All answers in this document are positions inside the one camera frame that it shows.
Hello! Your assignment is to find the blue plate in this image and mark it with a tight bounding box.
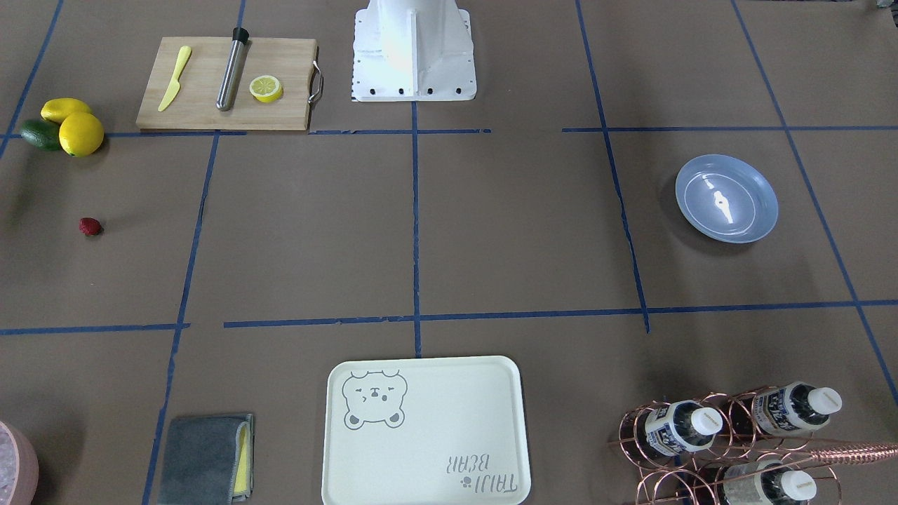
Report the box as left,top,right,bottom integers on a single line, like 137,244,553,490
674,154,779,244

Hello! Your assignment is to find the red strawberry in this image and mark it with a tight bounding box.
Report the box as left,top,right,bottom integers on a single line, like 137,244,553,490
78,217,104,236

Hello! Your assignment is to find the cream bear tray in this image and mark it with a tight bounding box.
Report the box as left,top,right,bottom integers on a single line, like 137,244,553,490
321,356,532,504

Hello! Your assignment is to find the half lemon slice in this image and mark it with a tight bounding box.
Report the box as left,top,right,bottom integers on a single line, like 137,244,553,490
249,76,283,103

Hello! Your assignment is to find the wooden cutting board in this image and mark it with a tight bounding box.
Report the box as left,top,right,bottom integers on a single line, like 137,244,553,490
137,37,319,131

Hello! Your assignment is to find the steel muddler black tip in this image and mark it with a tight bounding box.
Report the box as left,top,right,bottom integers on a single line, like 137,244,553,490
215,27,250,112

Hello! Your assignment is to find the tea bottle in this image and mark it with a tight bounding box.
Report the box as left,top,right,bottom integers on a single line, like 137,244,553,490
624,400,725,461
749,382,843,437
712,459,818,504

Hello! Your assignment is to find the grey yellow folded cloth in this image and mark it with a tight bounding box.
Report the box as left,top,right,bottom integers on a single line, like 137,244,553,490
157,412,255,504

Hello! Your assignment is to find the yellow plastic knife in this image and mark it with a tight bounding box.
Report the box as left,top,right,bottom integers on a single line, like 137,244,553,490
157,45,192,112

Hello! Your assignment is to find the tea bottle lower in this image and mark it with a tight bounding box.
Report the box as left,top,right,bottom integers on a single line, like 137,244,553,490
712,459,818,504

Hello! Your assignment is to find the yellow lemon front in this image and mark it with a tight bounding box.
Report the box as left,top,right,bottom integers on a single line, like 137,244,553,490
59,112,105,157

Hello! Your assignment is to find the yellow lemon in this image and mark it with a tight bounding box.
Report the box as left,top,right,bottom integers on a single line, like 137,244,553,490
41,97,93,125
59,112,105,157

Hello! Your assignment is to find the yellow lemon back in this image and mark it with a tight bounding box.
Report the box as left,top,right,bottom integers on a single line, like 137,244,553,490
41,97,93,125

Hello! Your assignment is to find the green avocado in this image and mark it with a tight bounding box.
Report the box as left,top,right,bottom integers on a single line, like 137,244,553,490
19,119,63,152

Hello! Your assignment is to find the pink ice bowl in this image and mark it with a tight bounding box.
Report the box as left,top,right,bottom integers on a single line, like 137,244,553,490
1,422,39,504

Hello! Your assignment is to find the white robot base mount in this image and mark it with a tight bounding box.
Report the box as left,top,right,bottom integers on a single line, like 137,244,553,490
351,1,478,102

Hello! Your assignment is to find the copper wire bottle rack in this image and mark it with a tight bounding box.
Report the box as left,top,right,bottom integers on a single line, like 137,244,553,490
606,400,896,504

